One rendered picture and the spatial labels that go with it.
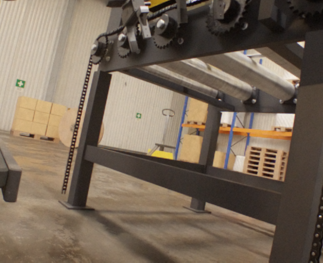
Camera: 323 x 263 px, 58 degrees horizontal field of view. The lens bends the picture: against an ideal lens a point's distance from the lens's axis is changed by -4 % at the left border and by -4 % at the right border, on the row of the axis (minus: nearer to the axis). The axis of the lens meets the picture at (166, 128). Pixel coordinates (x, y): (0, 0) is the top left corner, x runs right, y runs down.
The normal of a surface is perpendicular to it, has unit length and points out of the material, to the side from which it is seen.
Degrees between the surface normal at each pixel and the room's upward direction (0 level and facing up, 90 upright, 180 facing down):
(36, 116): 90
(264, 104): 90
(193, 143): 90
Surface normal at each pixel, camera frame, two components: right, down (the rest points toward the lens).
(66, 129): -0.36, -0.14
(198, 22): -0.76, -0.19
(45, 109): 0.55, 0.05
